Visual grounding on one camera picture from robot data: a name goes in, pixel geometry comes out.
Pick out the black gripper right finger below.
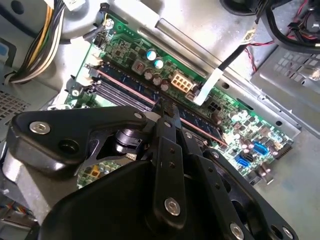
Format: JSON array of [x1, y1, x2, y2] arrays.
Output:
[[164, 96, 300, 240]]

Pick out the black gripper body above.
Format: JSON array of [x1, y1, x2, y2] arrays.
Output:
[[24, 158, 193, 240]]

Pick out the dark RAM stick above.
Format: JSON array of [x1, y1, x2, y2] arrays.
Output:
[[96, 63, 230, 148]]

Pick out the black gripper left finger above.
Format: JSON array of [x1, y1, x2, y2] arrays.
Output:
[[3, 96, 188, 226]]

